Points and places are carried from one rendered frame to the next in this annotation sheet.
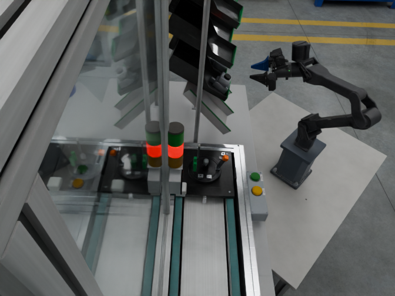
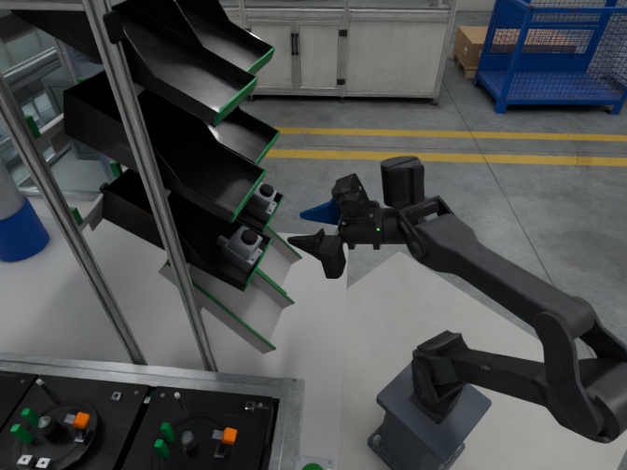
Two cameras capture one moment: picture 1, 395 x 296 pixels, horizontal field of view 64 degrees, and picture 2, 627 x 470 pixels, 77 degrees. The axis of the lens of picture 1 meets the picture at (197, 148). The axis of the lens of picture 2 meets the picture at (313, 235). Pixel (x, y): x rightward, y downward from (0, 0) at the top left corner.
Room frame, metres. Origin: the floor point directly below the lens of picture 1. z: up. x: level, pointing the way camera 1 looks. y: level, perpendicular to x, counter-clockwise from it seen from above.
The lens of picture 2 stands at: (0.57, -0.30, 1.74)
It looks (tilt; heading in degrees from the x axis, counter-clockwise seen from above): 41 degrees down; 9
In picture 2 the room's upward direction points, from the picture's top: straight up
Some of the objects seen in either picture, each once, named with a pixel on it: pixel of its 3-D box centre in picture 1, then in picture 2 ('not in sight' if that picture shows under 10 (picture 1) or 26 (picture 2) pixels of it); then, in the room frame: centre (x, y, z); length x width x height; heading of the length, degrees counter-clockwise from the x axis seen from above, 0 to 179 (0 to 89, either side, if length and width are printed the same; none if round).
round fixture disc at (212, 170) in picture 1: (204, 169); (193, 450); (0.82, -0.04, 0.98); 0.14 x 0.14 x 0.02
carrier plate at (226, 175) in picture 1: (204, 172); (195, 455); (0.82, -0.04, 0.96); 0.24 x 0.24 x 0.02; 3
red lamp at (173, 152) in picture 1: (174, 146); not in sight; (0.62, 0.07, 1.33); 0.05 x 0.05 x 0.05
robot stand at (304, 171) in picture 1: (297, 158); (424, 424); (0.94, -0.45, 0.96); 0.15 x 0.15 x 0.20; 51
